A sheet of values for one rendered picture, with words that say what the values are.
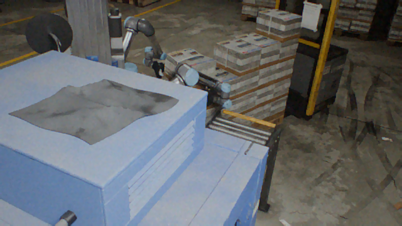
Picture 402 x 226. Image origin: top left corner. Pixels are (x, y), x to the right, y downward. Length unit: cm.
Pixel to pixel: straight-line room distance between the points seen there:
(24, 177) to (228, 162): 55
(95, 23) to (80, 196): 185
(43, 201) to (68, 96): 26
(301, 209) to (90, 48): 216
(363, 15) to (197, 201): 730
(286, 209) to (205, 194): 228
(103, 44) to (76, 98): 162
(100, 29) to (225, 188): 175
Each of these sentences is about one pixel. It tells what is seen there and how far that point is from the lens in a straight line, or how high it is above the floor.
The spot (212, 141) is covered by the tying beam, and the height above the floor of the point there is 155.
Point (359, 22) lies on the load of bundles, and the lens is 804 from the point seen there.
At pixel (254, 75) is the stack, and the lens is 354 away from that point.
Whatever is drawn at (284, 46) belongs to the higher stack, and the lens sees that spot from 377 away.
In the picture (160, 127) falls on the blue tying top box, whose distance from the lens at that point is 82.
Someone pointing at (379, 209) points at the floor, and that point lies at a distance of 353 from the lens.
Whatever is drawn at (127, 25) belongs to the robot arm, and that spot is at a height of 131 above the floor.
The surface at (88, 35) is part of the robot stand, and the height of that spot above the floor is 142.
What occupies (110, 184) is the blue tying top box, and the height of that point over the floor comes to 173.
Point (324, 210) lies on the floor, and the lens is 331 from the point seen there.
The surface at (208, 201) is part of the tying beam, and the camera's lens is 92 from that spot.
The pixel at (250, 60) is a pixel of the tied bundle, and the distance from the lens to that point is 341.
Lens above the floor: 220
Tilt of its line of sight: 30 degrees down
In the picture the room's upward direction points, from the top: 3 degrees clockwise
